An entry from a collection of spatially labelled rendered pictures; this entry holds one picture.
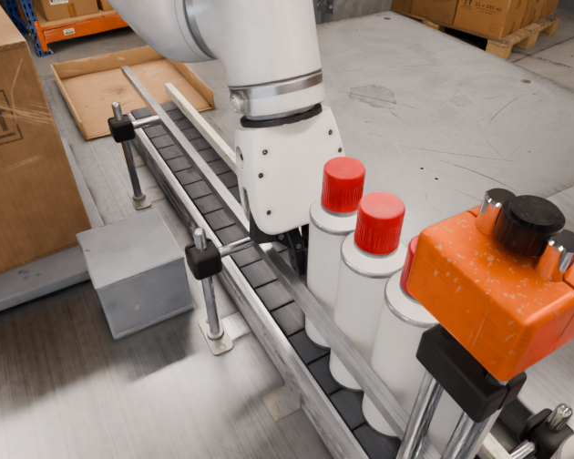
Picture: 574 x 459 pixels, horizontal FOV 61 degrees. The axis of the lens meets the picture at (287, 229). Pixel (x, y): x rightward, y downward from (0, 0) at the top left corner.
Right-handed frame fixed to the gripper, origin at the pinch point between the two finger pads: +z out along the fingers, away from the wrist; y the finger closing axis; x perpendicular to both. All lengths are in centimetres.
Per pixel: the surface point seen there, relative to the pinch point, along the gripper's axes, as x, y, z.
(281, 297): 3.8, -2.0, 5.3
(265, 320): 2.2, -5.0, 6.1
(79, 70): 84, -7, -20
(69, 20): 352, 23, -47
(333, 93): 51, 38, -7
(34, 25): 345, 0, -47
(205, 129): 33.9, 3.1, -9.3
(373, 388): -15.5, -3.9, 3.5
